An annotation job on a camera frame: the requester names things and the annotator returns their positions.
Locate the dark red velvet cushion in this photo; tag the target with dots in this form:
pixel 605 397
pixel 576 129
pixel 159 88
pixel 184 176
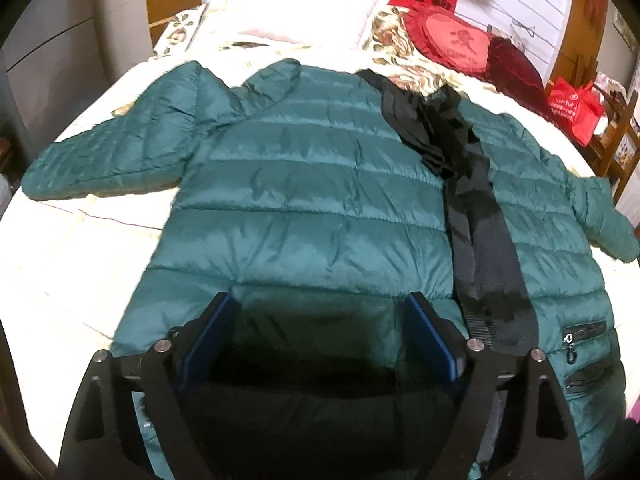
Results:
pixel 513 75

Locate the red shopping bag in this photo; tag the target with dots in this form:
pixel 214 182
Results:
pixel 577 110

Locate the grey refrigerator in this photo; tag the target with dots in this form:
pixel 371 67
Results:
pixel 59 57

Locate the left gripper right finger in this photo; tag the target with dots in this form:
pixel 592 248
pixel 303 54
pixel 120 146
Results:
pixel 437 340

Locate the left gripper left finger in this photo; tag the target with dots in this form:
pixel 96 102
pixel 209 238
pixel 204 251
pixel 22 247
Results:
pixel 199 341

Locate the teal puffer jacket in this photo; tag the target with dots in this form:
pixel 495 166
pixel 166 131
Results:
pixel 296 195

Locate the white square pillow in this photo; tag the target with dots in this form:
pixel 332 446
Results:
pixel 308 23

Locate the wooden chair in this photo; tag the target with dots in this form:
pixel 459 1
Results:
pixel 614 153

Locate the red heart-shaped cushion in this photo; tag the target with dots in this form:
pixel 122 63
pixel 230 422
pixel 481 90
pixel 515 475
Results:
pixel 445 39

